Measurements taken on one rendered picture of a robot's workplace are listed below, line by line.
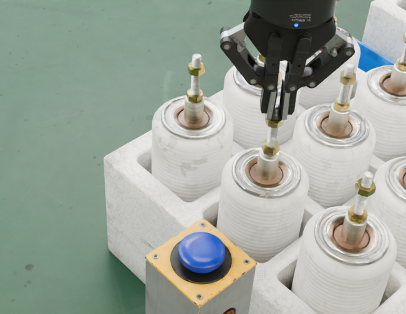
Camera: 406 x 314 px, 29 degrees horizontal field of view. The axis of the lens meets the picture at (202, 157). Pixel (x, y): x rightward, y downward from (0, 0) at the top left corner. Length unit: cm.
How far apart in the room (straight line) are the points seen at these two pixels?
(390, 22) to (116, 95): 46
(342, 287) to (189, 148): 23
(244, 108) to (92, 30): 59
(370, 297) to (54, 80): 75
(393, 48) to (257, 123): 39
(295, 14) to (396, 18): 60
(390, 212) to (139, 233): 32
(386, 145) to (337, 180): 11
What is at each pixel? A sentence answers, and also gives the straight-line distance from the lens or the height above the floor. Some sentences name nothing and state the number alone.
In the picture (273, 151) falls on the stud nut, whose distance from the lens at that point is 82.
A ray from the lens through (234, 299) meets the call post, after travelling 70.
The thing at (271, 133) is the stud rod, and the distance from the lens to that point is 81.
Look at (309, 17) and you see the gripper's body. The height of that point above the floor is 48.
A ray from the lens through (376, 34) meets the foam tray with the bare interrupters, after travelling 131.
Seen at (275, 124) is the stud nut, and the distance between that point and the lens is 79.
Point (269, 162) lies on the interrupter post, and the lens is 83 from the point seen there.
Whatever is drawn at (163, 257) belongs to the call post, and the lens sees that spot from 68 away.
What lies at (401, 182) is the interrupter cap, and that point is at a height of 25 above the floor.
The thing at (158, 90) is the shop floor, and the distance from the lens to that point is 134.
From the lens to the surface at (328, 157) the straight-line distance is 89.
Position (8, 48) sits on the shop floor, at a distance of 145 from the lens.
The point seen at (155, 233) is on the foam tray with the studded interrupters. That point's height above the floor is 12.
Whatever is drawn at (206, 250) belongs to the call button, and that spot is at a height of 33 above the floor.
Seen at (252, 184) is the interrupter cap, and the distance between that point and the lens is 83.
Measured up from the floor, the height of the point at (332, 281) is 23.
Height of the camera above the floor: 85
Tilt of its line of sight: 44 degrees down
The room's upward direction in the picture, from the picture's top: 4 degrees clockwise
